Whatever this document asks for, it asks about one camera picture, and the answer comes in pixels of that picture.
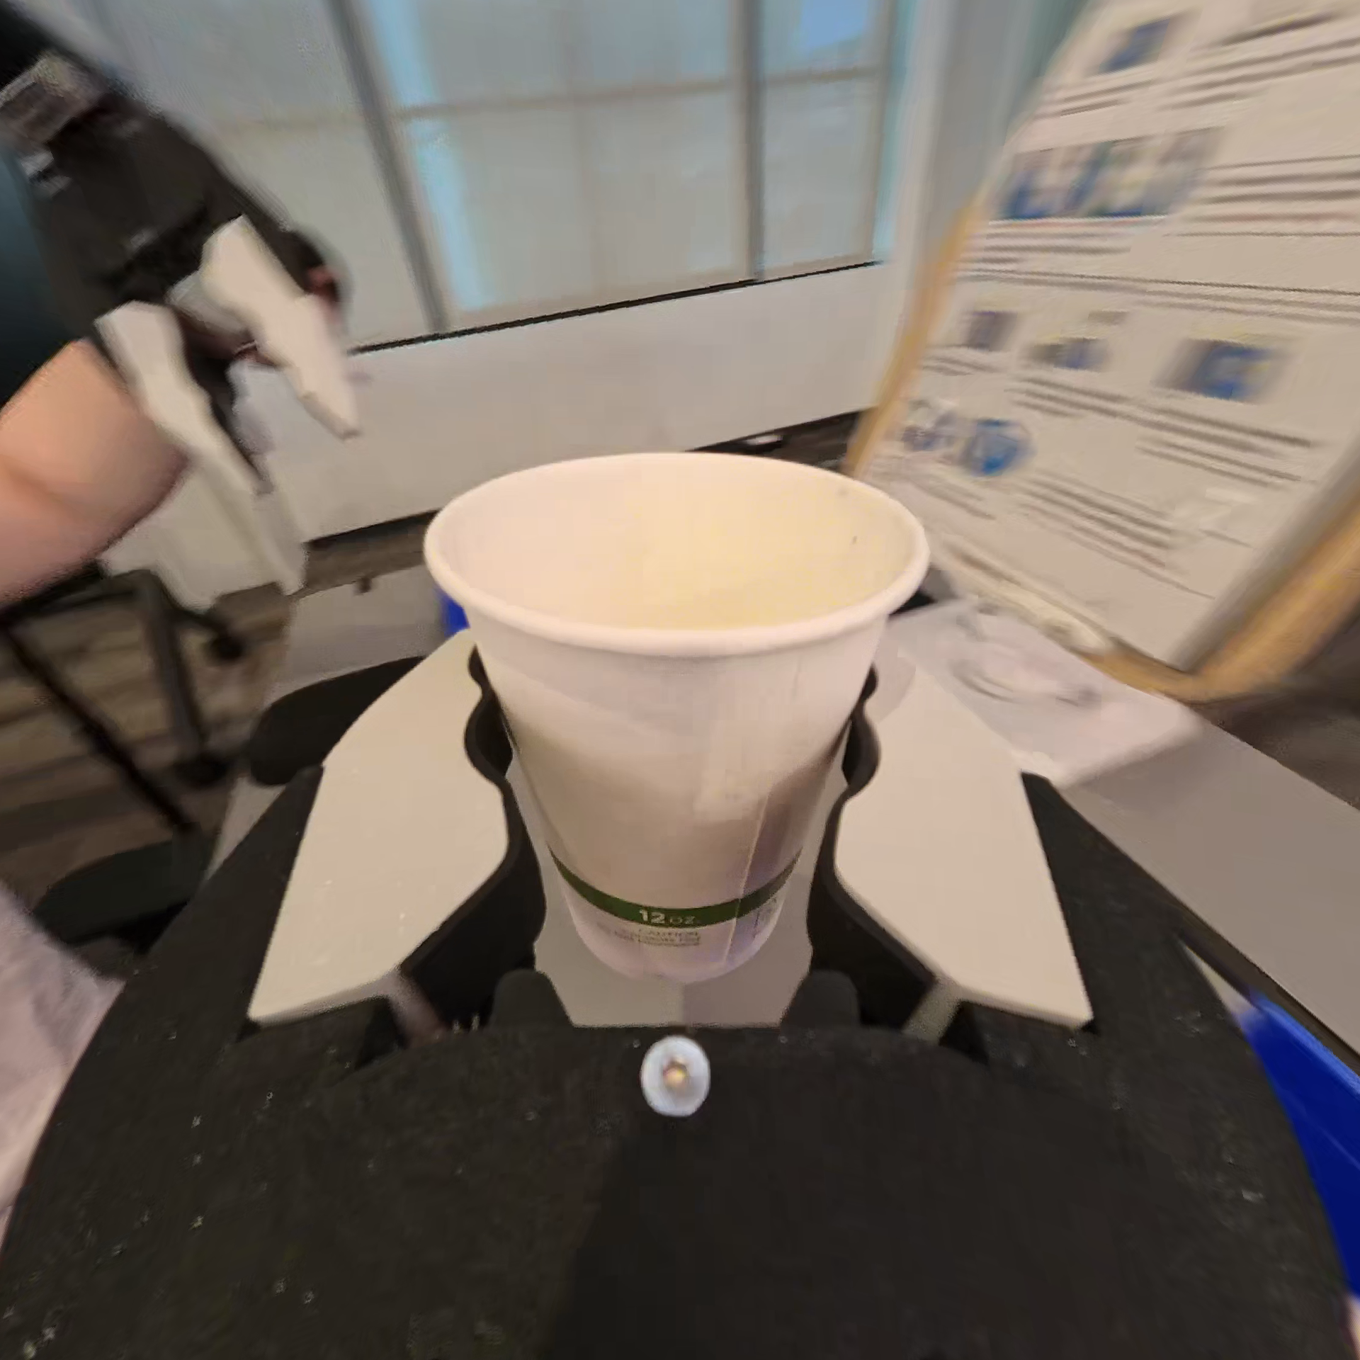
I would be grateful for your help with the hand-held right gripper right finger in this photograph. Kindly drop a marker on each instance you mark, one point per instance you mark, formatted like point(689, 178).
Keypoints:
point(957, 883)

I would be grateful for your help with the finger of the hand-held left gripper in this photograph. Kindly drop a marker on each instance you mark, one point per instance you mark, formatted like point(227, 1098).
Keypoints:
point(287, 340)
point(191, 426)

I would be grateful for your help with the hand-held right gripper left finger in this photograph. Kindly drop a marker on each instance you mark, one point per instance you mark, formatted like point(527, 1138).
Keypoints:
point(383, 871)

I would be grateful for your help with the blue plastic bin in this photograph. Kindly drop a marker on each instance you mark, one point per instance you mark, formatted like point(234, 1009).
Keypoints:
point(454, 614)
point(1318, 1127)

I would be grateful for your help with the white paper cup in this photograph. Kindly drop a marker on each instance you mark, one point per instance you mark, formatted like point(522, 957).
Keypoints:
point(680, 722)

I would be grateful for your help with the person's left forearm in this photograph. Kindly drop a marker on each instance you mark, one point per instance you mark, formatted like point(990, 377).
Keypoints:
point(65, 478)

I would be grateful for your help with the black chair armrest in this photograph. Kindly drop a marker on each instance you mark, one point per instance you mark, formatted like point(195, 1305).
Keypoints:
point(117, 892)

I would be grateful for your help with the black chair base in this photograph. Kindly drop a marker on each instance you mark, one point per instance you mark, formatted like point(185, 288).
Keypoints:
point(107, 701)

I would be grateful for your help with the large window with blinds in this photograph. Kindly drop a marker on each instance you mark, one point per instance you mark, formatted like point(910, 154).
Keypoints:
point(575, 149)

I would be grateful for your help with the instruction sheet on wooden stand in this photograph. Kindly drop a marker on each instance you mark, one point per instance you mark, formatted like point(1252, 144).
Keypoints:
point(1276, 638)

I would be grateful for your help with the printed instruction sign board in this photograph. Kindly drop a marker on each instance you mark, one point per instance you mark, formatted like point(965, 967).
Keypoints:
point(1190, 319)

